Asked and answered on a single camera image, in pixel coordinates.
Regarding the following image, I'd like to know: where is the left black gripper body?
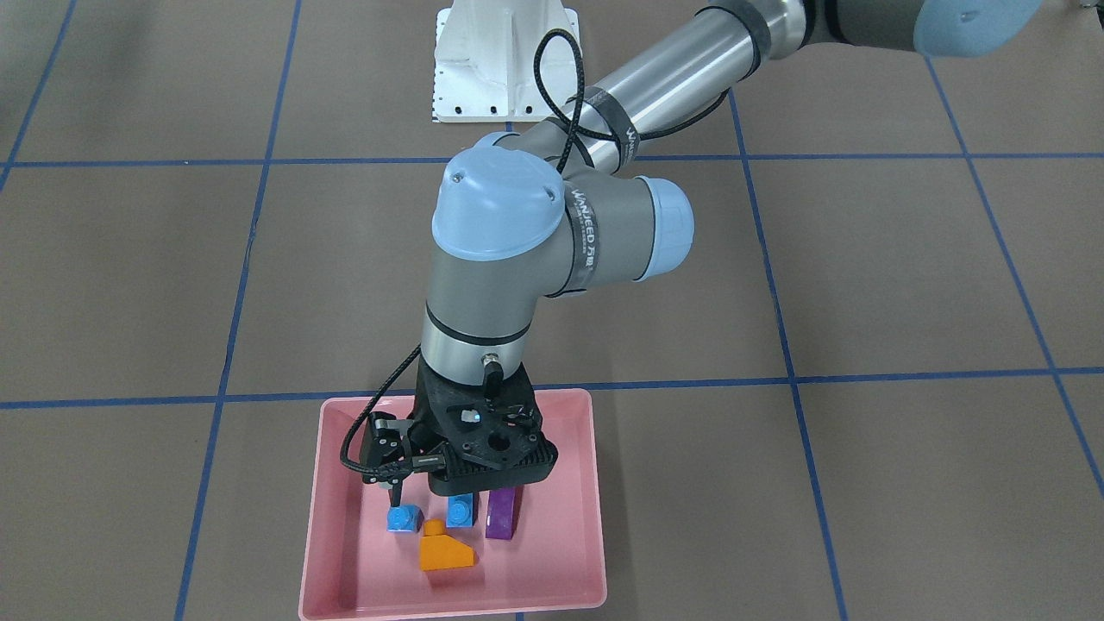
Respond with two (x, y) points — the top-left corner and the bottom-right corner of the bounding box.
(411, 361), (540, 457)

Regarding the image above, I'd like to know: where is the small blue block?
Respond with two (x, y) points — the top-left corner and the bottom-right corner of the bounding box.
(386, 505), (424, 533)

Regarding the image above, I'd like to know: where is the long blue block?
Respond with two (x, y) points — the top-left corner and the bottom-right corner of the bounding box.
(445, 492), (478, 528)

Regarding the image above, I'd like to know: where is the purple block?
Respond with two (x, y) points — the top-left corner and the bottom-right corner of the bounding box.
(485, 485), (524, 540)

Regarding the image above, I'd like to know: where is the orange block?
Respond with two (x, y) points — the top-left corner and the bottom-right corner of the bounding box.
(418, 519), (477, 573)

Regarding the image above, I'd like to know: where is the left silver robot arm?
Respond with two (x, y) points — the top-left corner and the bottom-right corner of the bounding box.
(339, 1), (1040, 507)

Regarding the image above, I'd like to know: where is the pink plastic box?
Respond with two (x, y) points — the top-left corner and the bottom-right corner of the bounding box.
(298, 388), (608, 621)

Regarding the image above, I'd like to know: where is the white pedestal column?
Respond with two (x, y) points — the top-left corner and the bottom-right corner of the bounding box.
(431, 1), (582, 123)

